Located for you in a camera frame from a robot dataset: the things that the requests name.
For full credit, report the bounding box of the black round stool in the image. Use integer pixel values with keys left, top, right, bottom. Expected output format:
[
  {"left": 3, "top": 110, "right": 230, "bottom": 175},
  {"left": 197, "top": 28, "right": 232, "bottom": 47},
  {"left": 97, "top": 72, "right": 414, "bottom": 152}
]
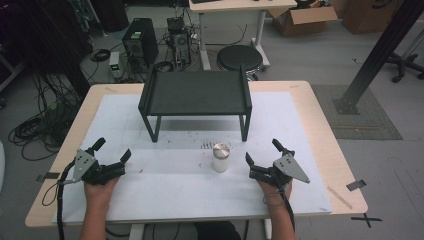
[{"left": 216, "top": 44, "right": 264, "bottom": 72}]

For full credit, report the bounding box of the person's left hand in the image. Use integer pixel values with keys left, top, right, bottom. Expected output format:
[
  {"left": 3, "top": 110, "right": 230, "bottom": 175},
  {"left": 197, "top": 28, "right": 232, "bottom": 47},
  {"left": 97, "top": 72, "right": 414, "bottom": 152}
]
[{"left": 83, "top": 176, "right": 120, "bottom": 208}]

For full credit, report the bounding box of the person's dark clothing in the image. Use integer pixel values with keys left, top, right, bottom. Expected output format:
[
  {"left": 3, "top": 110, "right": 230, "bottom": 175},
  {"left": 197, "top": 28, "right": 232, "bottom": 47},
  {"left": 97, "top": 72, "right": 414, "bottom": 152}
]
[{"left": 194, "top": 220, "right": 242, "bottom": 240}]

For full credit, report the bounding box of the open-frame computer with cables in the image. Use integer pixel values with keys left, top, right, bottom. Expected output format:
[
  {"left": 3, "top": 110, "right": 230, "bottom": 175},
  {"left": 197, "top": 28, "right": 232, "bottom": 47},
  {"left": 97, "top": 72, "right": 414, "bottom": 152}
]
[{"left": 164, "top": 16, "right": 196, "bottom": 70}]

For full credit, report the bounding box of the black metal shelf rack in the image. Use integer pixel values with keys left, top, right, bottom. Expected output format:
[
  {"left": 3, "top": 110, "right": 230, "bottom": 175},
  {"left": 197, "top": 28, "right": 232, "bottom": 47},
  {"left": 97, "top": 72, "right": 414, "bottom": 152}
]
[{"left": 137, "top": 63, "right": 253, "bottom": 144}]

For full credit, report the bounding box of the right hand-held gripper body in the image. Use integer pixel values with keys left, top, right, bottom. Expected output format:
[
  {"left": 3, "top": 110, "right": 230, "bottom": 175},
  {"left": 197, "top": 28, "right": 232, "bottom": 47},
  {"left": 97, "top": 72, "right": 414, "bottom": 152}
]
[{"left": 248, "top": 153, "right": 311, "bottom": 190}]

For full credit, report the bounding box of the coiled black cable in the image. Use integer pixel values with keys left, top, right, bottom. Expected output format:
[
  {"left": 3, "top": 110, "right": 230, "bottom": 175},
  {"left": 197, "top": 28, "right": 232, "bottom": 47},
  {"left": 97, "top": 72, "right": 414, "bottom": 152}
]
[{"left": 89, "top": 48, "right": 112, "bottom": 63}]

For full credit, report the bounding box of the closed cardboard box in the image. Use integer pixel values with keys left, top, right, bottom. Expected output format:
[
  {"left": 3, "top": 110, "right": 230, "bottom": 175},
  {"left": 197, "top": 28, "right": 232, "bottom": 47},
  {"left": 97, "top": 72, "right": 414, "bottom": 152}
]
[{"left": 342, "top": 0, "right": 406, "bottom": 35}]

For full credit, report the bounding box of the black computer tower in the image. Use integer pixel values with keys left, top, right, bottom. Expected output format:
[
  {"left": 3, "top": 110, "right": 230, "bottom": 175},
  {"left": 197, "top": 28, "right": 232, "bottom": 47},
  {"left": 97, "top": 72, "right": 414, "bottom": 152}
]
[{"left": 121, "top": 17, "right": 160, "bottom": 72}]

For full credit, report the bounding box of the person's right hand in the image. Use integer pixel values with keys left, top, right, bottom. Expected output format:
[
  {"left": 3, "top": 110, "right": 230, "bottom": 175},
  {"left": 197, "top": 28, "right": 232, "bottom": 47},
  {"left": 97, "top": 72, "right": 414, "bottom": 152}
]
[{"left": 257, "top": 178, "right": 294, "bottom": 208}]

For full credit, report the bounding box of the grey floor mat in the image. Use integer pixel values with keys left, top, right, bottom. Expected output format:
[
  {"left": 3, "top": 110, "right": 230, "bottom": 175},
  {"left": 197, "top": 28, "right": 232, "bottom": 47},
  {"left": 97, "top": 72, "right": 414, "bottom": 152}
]
[{"left": 311, "top": 83, "right": 404, "bottom": 141}]

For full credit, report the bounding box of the black metal post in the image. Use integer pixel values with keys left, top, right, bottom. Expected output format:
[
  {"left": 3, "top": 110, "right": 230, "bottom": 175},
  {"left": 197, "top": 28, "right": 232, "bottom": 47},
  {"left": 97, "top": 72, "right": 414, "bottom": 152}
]
[{"left": 332, "top": 0, "right": 424, "bottom": 116}]

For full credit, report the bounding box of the small white device green light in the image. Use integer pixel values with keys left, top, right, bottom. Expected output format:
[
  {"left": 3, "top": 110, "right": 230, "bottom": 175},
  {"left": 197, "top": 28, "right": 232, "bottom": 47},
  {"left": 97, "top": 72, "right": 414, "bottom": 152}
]
[{"left": 108, "top": 51, "right": 122, "bottom": 81}]

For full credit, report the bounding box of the open cardboard box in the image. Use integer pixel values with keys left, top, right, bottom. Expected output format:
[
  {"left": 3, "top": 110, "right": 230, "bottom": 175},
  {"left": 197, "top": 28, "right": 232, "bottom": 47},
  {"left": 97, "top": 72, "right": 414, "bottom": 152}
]
[{"left": 268, "top": 4, "right": 339, "bottom": 37}]

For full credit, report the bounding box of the black curtain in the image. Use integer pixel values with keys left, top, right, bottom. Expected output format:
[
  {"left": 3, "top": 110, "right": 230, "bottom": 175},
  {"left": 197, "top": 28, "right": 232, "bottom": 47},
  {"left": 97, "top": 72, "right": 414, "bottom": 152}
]
[{"left": 0, "top": 0, "right": 93, "bottom": 99}]

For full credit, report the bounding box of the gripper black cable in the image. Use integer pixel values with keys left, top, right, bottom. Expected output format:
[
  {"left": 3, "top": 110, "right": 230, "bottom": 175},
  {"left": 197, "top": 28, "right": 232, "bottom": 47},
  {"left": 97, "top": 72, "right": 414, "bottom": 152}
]
[
  {"left": 279, "top": 188, "right": 297, "bottom": 233},
  {"left": 41, "top": 159, "right": 77, "bottom": 240}
]

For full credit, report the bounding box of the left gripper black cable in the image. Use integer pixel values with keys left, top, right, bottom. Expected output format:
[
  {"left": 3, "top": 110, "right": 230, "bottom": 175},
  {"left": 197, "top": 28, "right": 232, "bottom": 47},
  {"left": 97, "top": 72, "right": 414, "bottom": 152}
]
[{"left": 41, "top": 159, "right": 77, "bottom": 240}]

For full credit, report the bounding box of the bundle of black floor cables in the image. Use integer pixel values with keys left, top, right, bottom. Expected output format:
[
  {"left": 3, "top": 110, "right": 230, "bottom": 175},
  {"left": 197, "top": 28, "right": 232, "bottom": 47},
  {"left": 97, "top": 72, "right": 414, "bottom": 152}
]
[{"left": 7, "top": 71, "right": 84, "bottom": 162}]

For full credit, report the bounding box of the white-legged wooden table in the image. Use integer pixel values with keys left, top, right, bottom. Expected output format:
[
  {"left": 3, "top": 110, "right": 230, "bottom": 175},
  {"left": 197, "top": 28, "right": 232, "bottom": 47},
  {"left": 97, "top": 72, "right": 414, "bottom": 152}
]
[{"left": 188, "top": 0, "right": 298, "bottom": 72}]

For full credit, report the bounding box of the small metal cup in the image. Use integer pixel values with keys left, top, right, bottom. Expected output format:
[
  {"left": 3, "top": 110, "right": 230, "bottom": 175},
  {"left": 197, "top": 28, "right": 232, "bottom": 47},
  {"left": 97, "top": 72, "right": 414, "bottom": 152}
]
[{"left": 212, "top": 142, "right": 231, "bottom": 174}]

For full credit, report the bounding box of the black office chair base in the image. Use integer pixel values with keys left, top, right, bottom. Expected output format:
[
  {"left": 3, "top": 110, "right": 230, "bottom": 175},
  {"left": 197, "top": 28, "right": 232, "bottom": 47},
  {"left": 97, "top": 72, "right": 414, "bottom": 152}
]
[{"left": 384, "top": 51, "right": 424, "bottom": 84}]

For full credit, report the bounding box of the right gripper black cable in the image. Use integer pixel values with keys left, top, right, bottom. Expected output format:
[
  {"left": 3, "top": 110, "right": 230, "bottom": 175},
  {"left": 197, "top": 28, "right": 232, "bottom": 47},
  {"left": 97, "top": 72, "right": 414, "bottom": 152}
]
[{"left": 279, "top": 188, "right": 297, "bottom": 233}]

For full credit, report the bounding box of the white table mat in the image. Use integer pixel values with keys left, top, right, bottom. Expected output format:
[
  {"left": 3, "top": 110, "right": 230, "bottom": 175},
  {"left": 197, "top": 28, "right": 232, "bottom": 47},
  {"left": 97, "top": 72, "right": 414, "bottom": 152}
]
[{"left": 51, "top": 91, "right": 333, "bottom": 224}]

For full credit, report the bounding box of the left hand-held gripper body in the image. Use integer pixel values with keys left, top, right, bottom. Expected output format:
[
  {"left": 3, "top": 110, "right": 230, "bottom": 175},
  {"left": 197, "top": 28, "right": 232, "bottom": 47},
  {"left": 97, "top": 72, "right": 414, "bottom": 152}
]
[{"left": 61, "top": 148, "right": 127, "bottom": 186}]

